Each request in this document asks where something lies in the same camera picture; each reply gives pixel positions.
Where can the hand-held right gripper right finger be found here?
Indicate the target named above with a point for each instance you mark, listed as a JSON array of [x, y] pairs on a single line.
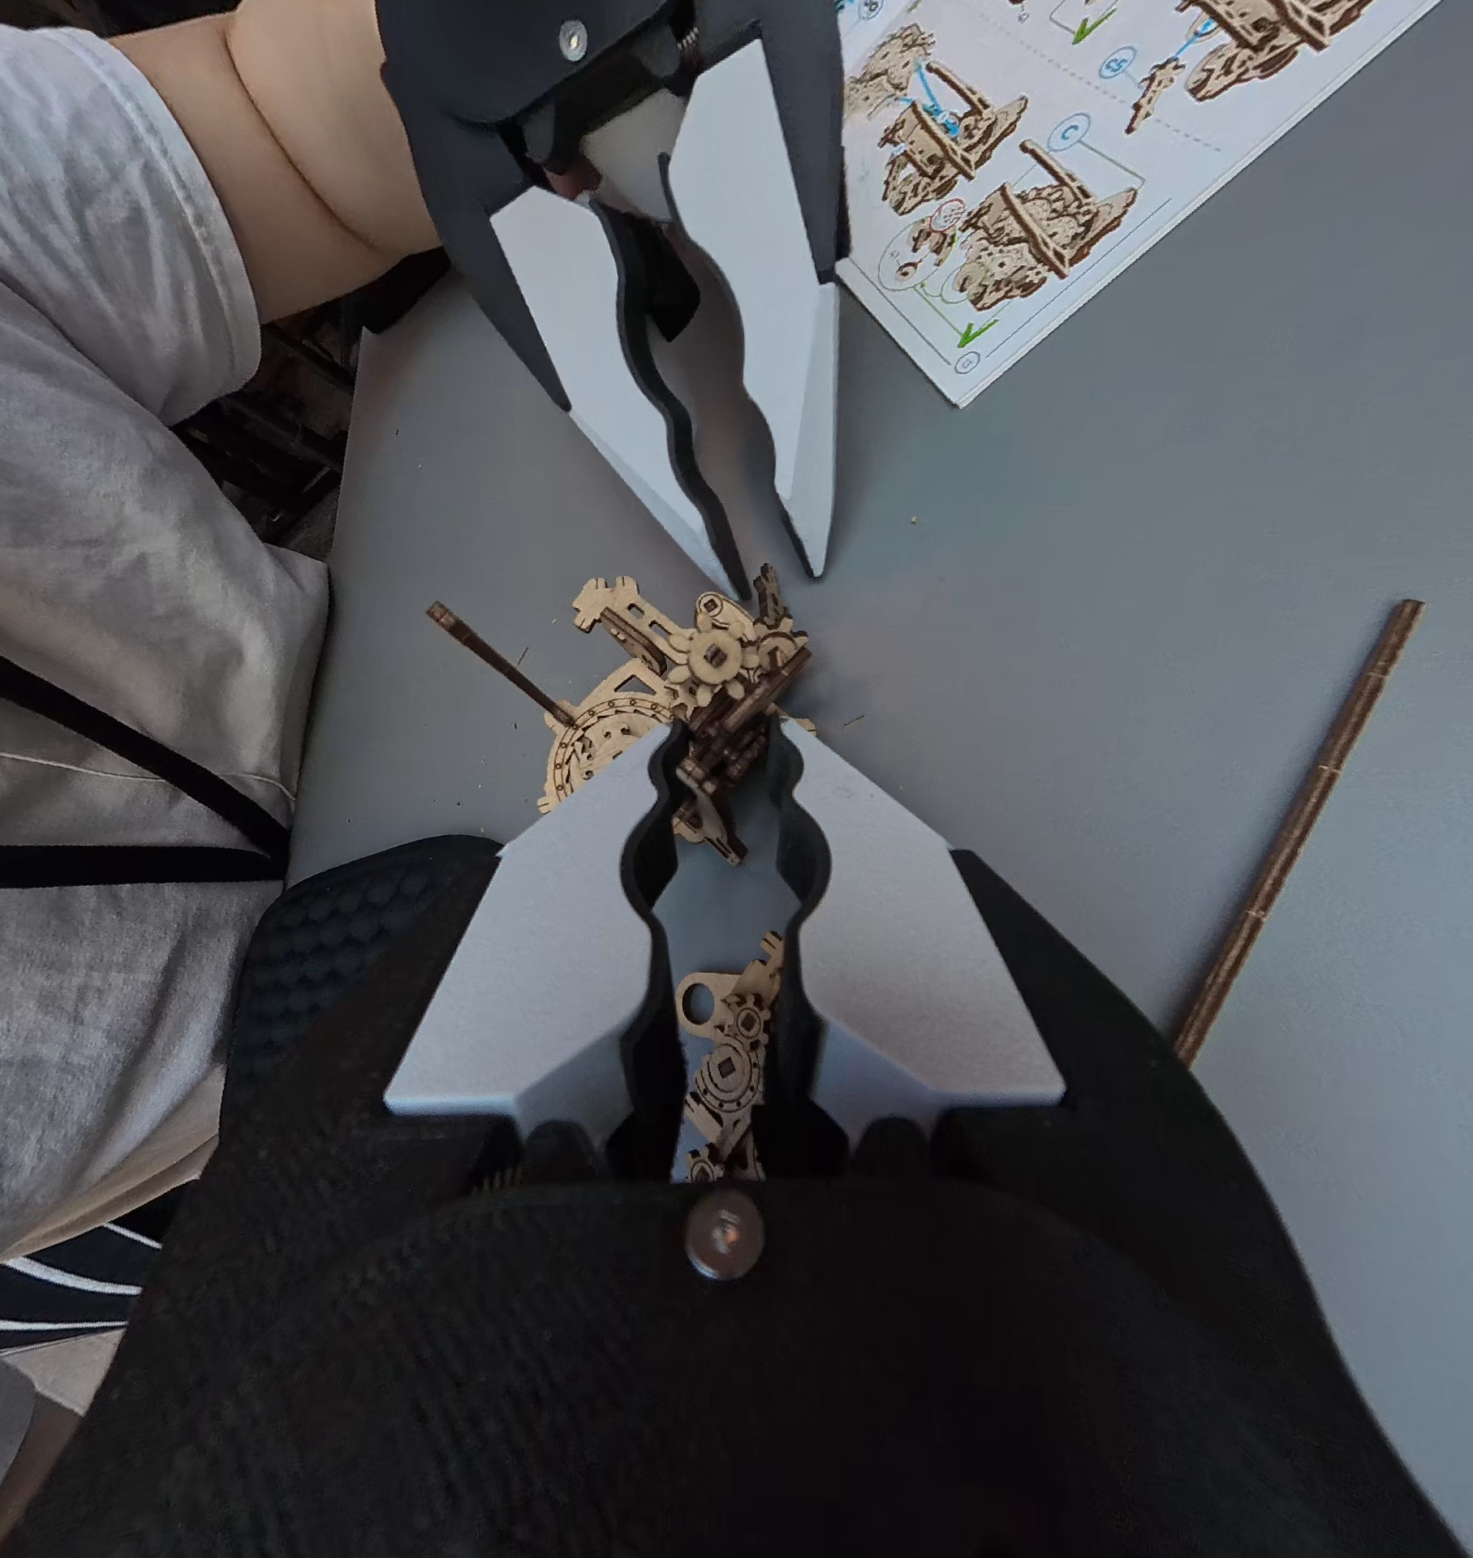
[[917, 974]]

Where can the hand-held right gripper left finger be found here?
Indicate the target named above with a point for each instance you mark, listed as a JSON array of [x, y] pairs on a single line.
[[528, 974]]

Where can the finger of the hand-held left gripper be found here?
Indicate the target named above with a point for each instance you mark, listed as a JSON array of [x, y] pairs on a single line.
[[565, 304], [772, 219]]

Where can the wooden gear model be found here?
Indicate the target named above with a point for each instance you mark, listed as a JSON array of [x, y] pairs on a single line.
[[712, 664]]

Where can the person's left forearm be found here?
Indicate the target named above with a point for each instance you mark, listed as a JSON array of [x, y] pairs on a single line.
[[310, 122]]

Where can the printed instruction booklet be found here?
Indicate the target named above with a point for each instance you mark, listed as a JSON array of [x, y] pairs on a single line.
[[1053, 182]]

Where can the thin dark wooden stick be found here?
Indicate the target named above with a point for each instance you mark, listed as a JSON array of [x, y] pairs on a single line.
[[1295, 827]]

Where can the dark striped cloth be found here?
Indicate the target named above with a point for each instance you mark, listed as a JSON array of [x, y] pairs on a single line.
[[54, 1289]]

